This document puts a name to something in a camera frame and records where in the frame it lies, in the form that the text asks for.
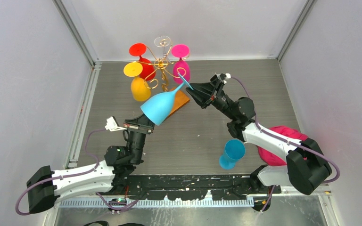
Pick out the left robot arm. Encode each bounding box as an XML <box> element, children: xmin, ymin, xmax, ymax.
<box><xmin>15</xmin><ymin>114</ymin><xmax>155</xmax><ymax>216</ymax></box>

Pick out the blue wine glass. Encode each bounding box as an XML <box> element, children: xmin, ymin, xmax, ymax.
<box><xmin>219</xmin><ymin>139</ymin><xmax>246</xmax><ymax>170</ymax></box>
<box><xmin>140</xmin><ymin>73</ymin><xmax>193</xmax><ymax>126</ymax></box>

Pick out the gold wire glass rack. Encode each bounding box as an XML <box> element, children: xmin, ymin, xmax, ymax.
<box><xmin>134</xmin><ymin>45</ymin><xmax>189</xmax><ymax>92</ymax></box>

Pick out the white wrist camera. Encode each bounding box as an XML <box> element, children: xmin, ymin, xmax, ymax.
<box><xmin>215</xmin><ymin>73</ymin><xmax>231</xmax><ymax>84</ymax></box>
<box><xmin>105</xmin><ymin>116</ymin><xmax>126</xmax><ymax>132</ymax></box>

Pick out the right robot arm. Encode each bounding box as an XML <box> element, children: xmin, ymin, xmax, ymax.
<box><xmin>186</xmin><ymin>80</ymin><xmax>340</xmax><ymax>195</ymax></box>

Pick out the purple cable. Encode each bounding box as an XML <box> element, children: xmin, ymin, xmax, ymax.
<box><xmin>15</xmin><ymin>128</ymin><xmax>140</xmax><ymax>217</ymax></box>
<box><xmin>229</xmin><ymin>75</ymin><xmax>341</xmax><ymax>213</ymax></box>

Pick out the red plastic wine glass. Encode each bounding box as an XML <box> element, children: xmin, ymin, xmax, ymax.
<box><xmin>129</xmin><ymin>43</ymin><xmax>156</xmax><ymax>81</ymax></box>

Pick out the pink plastic wine glass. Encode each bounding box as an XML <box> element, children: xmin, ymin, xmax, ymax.
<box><xmin>171</xmin><ymin>44</ymin><xmax>190</xmax><ymax>84</ymax></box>

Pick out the yellow plastic wine glass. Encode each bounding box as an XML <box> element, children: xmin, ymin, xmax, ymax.
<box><xmin>123</xmin><ymin>62</ymin><xmax>151</xmax><ymax>102</ymax></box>

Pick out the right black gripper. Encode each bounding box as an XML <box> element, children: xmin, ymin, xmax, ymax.
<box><xmin>185</xmin><ymin>79</ymin><xmax>237</xmax><ymax>121</ymax></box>

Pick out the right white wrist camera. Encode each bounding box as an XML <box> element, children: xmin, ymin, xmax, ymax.
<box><xmin>215</xmin><ymin>73</ymin><xmax>231</xmax><ymax>84</ymax></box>

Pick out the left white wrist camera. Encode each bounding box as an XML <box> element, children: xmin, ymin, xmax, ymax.
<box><xmin>105</xmin><ymin>116</ymin><xmax>126</xmax><ymax>132</ymax></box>

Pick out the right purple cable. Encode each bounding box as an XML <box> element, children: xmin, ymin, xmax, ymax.
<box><xmin>229</xmin><ymin>75</ymin><xmax>341</xmax><ymax>213</ymax></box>

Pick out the clear wine glass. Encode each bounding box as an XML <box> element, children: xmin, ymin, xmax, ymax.
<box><xmin>154</xmin><ymin>35</ymin><xmax>173</xmax><ymax>62</ymax></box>

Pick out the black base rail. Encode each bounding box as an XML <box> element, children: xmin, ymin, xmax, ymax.
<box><xmin>106</xmin><ymin>174</ymin><xmax>271</xmax><ymax>201</ymax></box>

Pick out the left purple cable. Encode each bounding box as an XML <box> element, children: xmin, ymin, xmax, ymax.
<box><xmin>15</xmin><ymin>128</ymin><xmax>140</xmax><ymax>217</ymax></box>

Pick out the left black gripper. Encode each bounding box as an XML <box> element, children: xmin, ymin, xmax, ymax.
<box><xmin>123</xmin><ymin>105</ymin><xmax>158</xmax><ymax>164</ymax></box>

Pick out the pink crumpled cloth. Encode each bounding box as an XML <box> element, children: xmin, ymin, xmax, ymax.
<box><xmin>258</xmin><ymin>126</ymin><xmax>308</xmax><ymax>166</ymax></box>

